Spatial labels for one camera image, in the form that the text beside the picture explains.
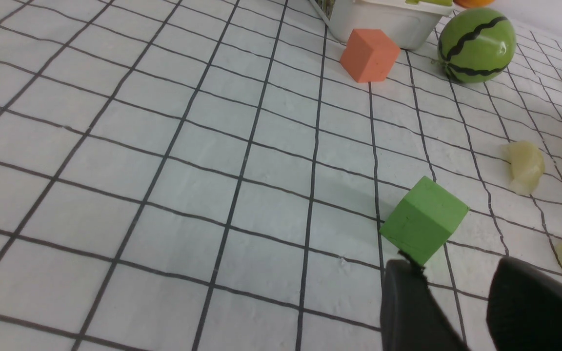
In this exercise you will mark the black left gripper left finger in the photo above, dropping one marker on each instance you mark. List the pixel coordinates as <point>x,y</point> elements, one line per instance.
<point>411,318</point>

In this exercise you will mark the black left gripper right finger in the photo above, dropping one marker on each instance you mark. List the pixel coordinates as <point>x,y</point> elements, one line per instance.
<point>524,310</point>

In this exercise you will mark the green foam cube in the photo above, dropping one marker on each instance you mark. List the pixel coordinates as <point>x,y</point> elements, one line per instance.
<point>425,218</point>

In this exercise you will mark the orange foam cube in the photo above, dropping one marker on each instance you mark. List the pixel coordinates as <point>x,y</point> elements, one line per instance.
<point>369,55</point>

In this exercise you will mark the green toy watermelon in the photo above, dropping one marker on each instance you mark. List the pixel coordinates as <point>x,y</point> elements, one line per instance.
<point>476,45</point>

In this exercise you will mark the white plastic container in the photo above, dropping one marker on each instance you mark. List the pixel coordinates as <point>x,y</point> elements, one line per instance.
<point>407,22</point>

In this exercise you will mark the orange toy fruit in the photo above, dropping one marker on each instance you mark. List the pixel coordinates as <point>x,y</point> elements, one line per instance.
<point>469,4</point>

